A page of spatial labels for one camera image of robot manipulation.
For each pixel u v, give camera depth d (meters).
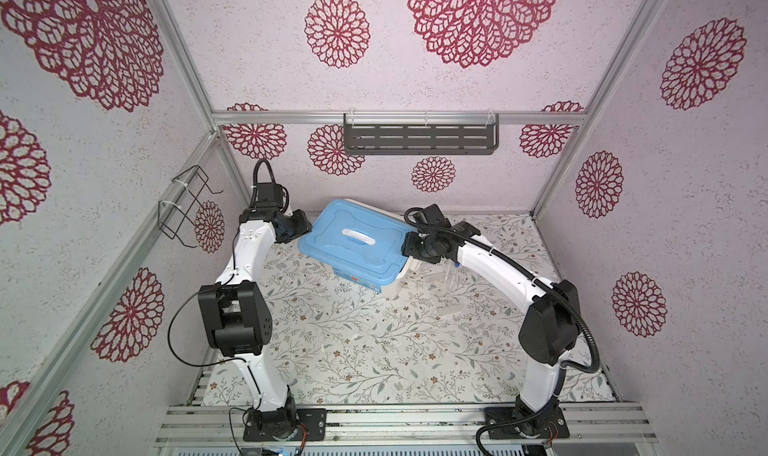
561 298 0.46
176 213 0.75
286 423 0.67
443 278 1.00
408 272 0.84
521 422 0.63
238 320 0.51
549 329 0.48
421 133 0.96
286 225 0.69
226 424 0.72
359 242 0.90
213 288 0.48
